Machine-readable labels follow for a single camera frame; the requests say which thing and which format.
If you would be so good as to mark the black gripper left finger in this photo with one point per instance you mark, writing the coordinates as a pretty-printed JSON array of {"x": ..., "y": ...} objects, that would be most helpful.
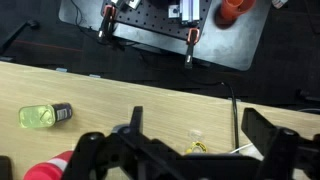
[{"x": 136, "y": 123}]

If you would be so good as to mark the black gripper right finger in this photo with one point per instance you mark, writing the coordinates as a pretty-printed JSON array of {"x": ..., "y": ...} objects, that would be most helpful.
[{"x": 258, "y": 130}]

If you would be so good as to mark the yellow masking tape roll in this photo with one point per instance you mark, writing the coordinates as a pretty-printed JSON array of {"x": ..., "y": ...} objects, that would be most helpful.
[{"x": 197, "y": 147}]

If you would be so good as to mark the red and white travel cup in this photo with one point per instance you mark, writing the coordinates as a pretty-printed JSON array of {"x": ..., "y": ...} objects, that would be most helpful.
[{"x": 49, "y": 170}]

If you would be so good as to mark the right orange black clamp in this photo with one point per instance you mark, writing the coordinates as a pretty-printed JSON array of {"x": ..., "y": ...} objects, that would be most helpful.
[{"x": 193, "y": 37}]

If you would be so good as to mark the orange black clamp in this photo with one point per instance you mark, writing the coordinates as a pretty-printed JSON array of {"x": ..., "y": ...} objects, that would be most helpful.
[
  {"x": 193, "y": 37},
  {"x": 107, "y": 24}
]

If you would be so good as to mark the Spam can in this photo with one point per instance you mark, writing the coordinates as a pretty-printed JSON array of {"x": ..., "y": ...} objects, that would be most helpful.
[{"x": 44, "y": 116}]

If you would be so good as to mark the black perforated breadboard plate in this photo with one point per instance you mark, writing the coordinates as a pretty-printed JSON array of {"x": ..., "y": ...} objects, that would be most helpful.
[{"x": 159, "y": 16}]

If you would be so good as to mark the left orange black clamp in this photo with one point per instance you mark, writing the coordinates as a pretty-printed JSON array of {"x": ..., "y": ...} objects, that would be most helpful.
[{"x": 107, "y": 24}]

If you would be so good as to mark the orange plastic cup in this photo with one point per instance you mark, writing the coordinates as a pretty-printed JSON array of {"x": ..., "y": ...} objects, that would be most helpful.
[{"x": 232, "y": 9}]

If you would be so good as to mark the grey metal base plate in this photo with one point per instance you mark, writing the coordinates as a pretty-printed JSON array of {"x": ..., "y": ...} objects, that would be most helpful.
[{"x": 230, "y": 45}]

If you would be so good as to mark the aluminium extrusion post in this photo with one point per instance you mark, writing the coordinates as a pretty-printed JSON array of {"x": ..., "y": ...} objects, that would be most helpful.
[{"x": 190, "y": 10}]

